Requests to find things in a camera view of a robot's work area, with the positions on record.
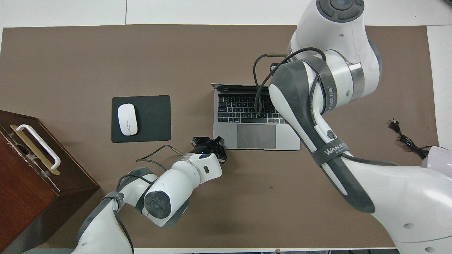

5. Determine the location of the white computer mouse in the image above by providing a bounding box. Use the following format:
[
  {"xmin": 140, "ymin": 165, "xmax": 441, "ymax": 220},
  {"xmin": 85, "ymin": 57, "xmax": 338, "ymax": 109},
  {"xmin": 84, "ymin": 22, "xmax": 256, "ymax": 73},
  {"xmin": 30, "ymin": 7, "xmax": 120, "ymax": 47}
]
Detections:
[{"xmin": 118, "ymin": 103, "xmax": 138, "ymax": 136}]

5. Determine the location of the black mouse pad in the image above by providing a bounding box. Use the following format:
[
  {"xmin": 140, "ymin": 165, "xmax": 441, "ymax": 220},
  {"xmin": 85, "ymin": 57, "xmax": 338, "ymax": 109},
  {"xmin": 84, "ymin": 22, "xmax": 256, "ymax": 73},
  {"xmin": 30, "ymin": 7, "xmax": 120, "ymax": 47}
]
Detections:
[{"xmin": 111, "ymin": 95, "xmax": 172, "ymax": 144}]

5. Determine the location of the dark brown wooden box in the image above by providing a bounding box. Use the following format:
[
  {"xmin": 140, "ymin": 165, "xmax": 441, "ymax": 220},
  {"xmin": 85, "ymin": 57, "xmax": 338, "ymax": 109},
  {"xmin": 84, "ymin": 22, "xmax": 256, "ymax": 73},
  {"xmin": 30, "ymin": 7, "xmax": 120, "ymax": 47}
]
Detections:
[{"xmin": 0, "ymin": 110, "xmax": 100, "ymax": 254}]

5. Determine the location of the grey aluminium laptop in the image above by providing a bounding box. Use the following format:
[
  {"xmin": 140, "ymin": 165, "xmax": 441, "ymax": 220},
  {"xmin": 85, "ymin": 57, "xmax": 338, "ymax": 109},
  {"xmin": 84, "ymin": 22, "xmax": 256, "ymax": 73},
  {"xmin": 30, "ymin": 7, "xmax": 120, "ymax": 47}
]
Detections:
[{"xmin": 211, "ymin": 83, "xmax": 301, "ymax": 151}]

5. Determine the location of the white box handle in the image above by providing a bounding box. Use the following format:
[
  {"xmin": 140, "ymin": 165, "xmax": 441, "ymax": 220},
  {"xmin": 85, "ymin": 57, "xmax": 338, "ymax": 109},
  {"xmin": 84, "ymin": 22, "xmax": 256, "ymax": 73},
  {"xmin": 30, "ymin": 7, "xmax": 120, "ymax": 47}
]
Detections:
[{"xmin": 16, "ymin": 124, "xmax": 61, "ymax": 170}]

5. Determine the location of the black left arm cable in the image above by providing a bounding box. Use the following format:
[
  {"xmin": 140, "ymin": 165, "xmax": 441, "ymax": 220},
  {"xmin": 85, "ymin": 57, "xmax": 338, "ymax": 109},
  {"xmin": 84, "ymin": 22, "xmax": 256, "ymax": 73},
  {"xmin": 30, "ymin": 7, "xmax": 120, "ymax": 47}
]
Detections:
[{"xmin": 113, "ymin": 145, "xmax": 185, "ymax": 254}]

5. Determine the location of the black lamp power cable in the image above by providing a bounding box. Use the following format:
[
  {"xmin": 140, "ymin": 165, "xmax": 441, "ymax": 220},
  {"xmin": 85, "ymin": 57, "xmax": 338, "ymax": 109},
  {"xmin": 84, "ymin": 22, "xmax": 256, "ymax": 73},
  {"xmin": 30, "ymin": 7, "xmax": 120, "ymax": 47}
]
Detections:
[{"xmin": 390, "ymin": 119, "xmax": 429, "ymax": 159}]

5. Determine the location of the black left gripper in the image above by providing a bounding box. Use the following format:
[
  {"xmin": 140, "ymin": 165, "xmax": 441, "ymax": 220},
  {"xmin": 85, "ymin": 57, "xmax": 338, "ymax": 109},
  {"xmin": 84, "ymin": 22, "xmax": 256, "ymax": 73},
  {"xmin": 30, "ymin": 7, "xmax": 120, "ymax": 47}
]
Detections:
[{"xmin": 192, "ymin": 136, "xmax": 227, "ymax": 163}]

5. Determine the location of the white desk lamp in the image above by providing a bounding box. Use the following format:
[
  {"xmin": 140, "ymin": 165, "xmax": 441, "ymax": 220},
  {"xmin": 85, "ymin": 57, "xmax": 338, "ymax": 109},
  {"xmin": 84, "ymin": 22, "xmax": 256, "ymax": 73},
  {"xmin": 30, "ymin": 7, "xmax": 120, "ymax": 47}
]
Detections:
[{"xmin": 421, "ymin": 146, "xmax": 452, "ymax": 170}]

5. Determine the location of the brown table mat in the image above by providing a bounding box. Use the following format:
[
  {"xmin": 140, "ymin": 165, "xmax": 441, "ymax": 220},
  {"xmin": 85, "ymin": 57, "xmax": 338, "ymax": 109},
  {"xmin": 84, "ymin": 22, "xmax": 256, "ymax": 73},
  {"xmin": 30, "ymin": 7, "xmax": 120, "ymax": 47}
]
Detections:
[{"xmin": 0, "ymin": 24, "xmax": 439, "ymax": 249}]

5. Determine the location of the gold plate on box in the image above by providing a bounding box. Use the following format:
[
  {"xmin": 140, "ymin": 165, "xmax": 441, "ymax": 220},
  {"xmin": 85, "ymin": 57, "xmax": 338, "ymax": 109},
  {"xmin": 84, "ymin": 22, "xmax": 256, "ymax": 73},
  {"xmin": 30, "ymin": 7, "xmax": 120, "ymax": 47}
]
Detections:
[{"xmin": 10, "ymin": 124, "xmax": 60, "ymax": 176}]

